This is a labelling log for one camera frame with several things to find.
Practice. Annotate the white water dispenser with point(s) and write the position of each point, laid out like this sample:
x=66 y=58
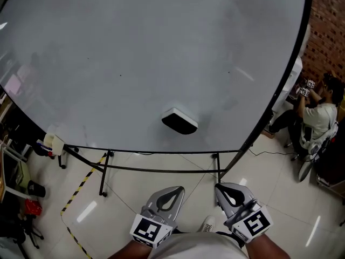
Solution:
x=292 y=74

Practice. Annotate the person's white shoe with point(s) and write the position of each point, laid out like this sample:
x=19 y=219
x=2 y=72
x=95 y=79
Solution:
x=207 y=223

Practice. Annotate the blue marker pen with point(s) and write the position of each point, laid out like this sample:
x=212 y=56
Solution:
x=43 y=146

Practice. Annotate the person's right forearm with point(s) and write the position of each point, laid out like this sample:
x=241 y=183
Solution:
x=266 y=248

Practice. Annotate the black equipment case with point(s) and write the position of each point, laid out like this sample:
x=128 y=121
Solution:
x=331 y=169

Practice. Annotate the black white whiteboard eraser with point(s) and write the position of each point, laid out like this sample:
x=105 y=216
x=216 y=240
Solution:
x=179 y=124

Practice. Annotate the black tripod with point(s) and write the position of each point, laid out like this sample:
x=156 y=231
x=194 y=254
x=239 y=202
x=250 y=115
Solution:
x=32 y=233

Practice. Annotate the black cap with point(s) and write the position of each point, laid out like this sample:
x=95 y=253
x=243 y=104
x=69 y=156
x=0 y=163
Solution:
x=36 y=189

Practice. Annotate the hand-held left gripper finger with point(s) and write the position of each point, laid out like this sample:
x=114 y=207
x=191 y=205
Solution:
x=153 y=201
x=177 y=209

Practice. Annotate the yellow black floor tape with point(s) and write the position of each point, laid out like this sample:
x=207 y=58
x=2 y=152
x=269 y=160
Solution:
x=82 y=185

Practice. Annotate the person's white shirt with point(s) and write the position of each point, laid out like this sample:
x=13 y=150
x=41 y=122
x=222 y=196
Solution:
x=199 y=247

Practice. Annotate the large white whiteboard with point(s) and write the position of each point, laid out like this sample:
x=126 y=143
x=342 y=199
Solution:
x=148 y=50

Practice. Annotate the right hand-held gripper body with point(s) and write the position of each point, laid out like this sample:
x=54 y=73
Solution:
x=256 y=224

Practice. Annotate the person's left forearm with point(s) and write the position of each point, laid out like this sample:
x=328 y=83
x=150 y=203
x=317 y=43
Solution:
x=129 y=251

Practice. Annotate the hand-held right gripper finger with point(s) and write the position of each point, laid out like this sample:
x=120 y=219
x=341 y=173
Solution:
x=223 y=208
x=248 y=196

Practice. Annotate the white marker tray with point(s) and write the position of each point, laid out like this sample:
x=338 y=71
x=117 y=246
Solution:
x=57 y=144

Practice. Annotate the white frame table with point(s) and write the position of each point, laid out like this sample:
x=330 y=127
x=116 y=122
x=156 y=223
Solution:
x=16 y=193

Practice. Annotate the red box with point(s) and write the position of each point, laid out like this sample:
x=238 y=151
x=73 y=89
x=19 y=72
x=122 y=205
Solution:
x=33 y=206

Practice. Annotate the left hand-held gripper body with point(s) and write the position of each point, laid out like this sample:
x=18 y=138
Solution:
x=145 y=229

